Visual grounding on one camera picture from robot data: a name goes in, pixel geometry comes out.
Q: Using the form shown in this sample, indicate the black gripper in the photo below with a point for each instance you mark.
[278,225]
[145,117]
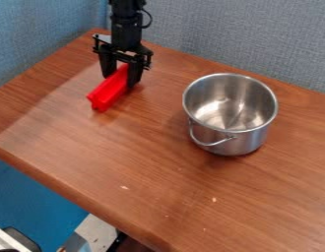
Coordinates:
[122,46]

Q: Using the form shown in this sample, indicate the red plastic block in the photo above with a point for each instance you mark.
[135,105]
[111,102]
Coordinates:
[106,94]

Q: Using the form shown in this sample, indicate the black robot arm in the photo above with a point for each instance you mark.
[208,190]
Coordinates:
[127,8]

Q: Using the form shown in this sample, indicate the stainless steel pot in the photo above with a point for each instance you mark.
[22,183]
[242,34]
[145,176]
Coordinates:
[232,109]

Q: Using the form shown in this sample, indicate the white grey object under table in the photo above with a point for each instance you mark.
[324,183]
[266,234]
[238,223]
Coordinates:
[93,236]

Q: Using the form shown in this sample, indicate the black white object bottom left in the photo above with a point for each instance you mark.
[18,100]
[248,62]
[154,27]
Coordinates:
[14,241]

